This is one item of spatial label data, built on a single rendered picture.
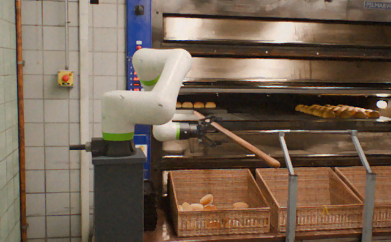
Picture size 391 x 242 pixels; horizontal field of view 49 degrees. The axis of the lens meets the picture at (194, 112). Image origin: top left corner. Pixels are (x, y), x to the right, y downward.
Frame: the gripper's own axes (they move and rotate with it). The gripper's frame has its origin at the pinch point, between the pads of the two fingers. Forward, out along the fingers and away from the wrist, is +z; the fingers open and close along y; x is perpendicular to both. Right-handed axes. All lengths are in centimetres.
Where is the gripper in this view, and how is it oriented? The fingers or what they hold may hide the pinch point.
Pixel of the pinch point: (225, 131)
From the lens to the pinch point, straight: 237.4
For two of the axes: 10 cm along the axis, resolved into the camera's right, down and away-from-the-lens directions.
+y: -0.2, 9.9, 1.1
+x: 1.6, 1.1, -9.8
